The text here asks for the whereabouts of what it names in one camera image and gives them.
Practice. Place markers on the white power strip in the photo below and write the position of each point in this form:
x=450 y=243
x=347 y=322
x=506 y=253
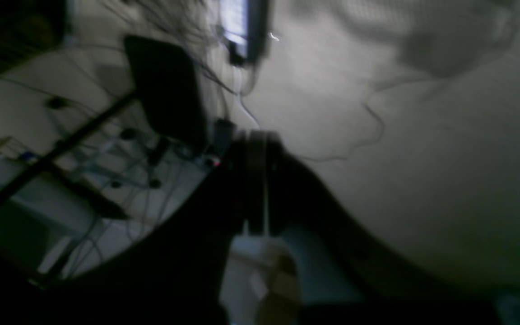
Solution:
x=245 y=27

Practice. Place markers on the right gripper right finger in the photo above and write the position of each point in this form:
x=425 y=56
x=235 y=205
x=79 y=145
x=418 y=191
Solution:
x=348 y=277

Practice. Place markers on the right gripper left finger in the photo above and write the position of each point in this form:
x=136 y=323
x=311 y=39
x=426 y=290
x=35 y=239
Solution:
x=174 y=275

